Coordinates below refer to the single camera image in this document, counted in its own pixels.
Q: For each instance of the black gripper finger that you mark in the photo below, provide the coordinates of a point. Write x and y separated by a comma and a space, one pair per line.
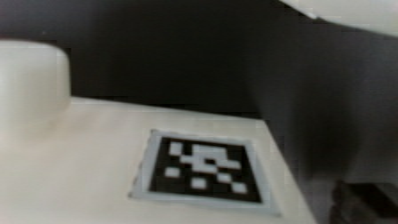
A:
365, 203

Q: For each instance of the white drawer cabinet box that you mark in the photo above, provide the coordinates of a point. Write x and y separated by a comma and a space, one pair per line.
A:
113, 163

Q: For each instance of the white U-shaped fence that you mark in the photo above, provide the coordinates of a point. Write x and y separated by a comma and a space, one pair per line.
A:
365, 14

